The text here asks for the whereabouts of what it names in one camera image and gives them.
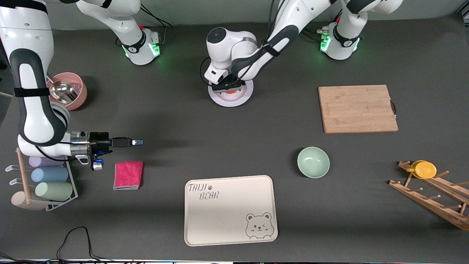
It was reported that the black arm base cable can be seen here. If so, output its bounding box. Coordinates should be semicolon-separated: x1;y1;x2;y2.
301;29;324;41
139;4;173;46

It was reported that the black left arm base cable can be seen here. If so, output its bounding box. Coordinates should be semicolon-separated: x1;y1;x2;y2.
301;29;324;41

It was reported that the purple cup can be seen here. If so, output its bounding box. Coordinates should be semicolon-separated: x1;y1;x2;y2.
29;156;66;168

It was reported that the yellow mug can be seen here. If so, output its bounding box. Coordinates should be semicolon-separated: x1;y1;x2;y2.
406;160;437;179

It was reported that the metal scoop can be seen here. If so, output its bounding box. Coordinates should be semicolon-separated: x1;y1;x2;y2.
48;75;78;105

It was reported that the cream tray with bear print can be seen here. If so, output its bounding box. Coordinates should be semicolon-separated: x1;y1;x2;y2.
184;175;278;247

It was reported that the beige cup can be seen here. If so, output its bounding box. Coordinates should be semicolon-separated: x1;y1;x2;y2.
11;191;46;211

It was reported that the pink ribbed bowl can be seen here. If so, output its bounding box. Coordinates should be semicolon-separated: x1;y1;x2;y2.
46;72;88;111

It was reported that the black right arm base cable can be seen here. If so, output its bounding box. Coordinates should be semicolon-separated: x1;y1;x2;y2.
139;4;173;46

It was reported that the green cup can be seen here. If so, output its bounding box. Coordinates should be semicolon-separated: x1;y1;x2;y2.
35;182;73;201

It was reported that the green bowl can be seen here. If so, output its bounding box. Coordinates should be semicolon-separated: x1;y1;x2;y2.
297;147;330;179

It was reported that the blue cup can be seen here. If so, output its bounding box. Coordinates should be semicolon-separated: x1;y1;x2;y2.
31;167;69;183

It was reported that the pink folded cloth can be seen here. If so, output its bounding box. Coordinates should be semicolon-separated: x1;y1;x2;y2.
113;161;144;190

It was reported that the wooden cutting board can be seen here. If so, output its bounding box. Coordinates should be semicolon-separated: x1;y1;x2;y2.
318;85;399;134

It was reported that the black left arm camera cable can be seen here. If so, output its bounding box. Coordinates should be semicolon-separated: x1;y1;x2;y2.
200;0;279;88

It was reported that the wooden mug rack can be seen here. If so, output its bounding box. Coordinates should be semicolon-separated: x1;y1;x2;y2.
388;161;469;231

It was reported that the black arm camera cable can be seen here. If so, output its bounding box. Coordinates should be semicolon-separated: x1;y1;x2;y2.
200;0;279;88
34;140;90;161

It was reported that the black cable on table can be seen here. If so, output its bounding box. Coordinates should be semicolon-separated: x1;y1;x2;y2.
0;226;121;264

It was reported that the white rack with wooden rod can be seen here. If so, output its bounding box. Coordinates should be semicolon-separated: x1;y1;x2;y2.
5;147;78;212

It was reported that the white round plate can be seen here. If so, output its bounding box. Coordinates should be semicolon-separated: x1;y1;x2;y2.
208;79;254;107

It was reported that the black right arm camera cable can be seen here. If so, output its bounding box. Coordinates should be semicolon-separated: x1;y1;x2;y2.
34;140;90;161

